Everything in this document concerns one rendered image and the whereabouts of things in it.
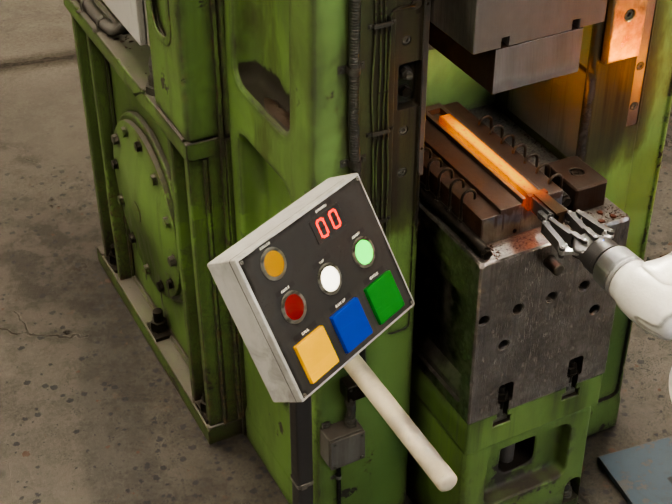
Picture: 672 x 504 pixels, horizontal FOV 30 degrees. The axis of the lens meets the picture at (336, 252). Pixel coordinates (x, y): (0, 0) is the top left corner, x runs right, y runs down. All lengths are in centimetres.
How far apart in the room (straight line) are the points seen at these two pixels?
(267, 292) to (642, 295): 69
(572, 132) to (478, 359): 56
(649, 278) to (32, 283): 229
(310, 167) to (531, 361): 71
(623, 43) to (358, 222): 77
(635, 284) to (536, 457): 92
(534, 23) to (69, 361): 192
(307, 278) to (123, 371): 160
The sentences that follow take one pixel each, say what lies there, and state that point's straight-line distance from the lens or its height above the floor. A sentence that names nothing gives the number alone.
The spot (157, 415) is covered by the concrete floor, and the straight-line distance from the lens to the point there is 356.
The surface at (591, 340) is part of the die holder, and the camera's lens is 291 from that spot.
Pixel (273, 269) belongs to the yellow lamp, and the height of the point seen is 116.
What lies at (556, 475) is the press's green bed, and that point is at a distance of 320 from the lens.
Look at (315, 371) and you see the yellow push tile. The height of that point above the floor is 99.
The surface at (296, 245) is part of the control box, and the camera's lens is 217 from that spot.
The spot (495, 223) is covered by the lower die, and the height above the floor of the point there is 96.
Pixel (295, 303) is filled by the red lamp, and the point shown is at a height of 110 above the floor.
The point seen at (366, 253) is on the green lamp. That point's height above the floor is 109.
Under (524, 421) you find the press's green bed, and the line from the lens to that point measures 295.
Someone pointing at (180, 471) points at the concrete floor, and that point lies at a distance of 340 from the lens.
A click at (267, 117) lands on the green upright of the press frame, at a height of 112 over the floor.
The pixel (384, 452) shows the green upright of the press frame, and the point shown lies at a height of 25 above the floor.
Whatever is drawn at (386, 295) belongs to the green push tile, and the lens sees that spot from 230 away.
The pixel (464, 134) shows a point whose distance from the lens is 279.
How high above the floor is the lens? 245
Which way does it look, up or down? 37 degrees down
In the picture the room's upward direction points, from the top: straight up
